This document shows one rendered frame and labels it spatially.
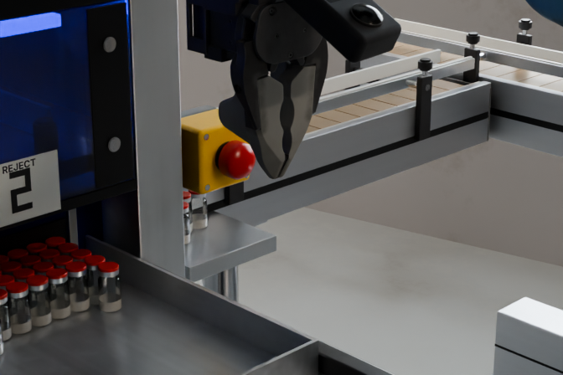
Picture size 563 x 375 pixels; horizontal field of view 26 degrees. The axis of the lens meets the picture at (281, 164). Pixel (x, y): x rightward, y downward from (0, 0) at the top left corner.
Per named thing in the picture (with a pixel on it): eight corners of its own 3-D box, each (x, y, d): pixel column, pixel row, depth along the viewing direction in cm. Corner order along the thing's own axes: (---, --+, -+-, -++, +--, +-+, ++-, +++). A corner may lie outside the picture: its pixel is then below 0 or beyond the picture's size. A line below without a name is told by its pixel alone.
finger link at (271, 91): (236, 163, 100) (235, 53, 97) (286, 181, 96) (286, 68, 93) (207, 172, 98) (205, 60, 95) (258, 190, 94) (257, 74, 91)
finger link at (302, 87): (263, 155, 102) (263, 48, 99) (314, 172, 98) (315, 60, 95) (236, 163, 100) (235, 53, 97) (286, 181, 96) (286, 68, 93)
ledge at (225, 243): (111, 248, 141) (111, 232, 140) (197, 218, 149) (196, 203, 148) (189, 284, 131) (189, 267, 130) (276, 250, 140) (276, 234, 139)
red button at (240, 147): (208, 177, 129) (207, 141, 128) (235, 167, 132) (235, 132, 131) (231, 185, 127) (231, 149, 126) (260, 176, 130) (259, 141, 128)
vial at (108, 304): (95, 308, 121) (92, 265, 119) (112, 301, 122) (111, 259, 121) (108, 315, 119) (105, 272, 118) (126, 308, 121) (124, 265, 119)
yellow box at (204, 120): (158, 179, 133) (156, 116, 131) (208, 164, 138) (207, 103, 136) (204, 197, 128) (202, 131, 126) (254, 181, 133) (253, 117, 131)
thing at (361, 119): (132, 275, 138) (127, 143, 132) (54, 238, 148) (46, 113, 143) (497, 143, 183) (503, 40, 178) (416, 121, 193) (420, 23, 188)
